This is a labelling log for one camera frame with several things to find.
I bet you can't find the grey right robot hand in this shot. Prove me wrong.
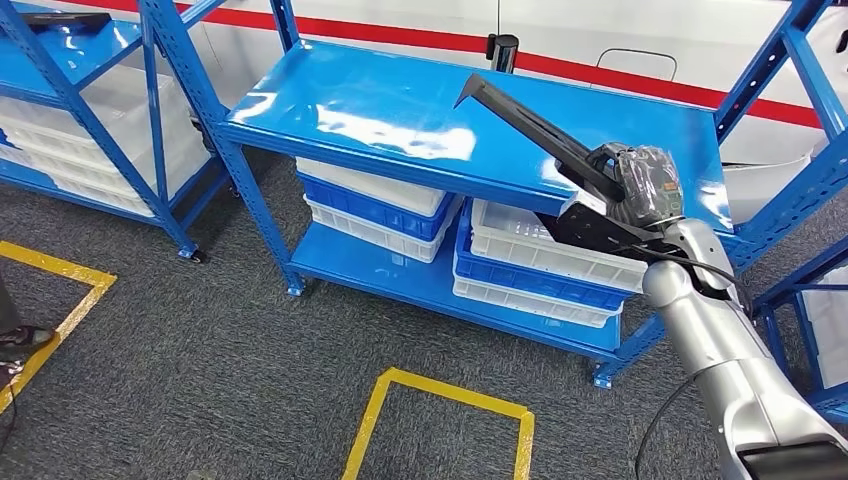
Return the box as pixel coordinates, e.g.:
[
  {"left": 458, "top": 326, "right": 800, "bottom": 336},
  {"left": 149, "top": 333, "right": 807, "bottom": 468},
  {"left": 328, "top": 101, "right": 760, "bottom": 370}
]
[{"left": 586, "top": 140, "right": 686, "bottom": 230}]

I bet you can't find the long black plastic part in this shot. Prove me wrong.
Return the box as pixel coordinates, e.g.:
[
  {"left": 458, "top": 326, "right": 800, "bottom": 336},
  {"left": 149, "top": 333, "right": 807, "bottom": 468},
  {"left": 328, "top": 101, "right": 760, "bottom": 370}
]
[
  {"left": 23, "top": 11, "right": 113, "bottom": 33},
  {"left": 453, "top": 72, "right": 627, "bottom": 203}
]

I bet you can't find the blue plastic crate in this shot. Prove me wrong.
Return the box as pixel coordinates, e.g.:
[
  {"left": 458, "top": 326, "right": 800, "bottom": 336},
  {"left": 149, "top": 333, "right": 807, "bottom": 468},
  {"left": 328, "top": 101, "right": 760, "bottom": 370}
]
[
  {"left": 452, "top": 201, "right": 634, "bottom": 313},
  {"left": 298, "top": 173, "right": 458, "bottom": 243}
]

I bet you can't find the white vehicle with red stripe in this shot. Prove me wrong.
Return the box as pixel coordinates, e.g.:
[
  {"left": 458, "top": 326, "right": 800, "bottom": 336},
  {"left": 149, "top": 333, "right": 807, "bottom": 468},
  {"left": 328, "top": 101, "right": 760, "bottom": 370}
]
[{"left": 66, "top": 0, "right": 848, "bottom": 227}]

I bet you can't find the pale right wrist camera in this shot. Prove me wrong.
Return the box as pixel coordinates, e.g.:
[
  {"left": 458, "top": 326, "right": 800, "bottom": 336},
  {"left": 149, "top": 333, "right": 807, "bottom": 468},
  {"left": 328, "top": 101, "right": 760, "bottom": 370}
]
[{"left": 535, "top": 190, "right": 667, "bottom": 256}]

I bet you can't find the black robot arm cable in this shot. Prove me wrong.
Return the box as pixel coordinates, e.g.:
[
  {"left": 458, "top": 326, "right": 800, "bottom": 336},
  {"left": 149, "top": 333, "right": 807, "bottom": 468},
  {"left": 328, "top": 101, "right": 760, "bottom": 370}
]
[{"left": 612, "top": 241, "right": 757, "bottom": 480}]

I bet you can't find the black stanchion post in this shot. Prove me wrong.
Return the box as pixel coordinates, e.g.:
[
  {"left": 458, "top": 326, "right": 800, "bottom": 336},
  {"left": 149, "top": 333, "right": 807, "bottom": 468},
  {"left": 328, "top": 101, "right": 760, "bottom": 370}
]
[{"left": 485, "top": 33, "right": 520, "bottom": 74}]

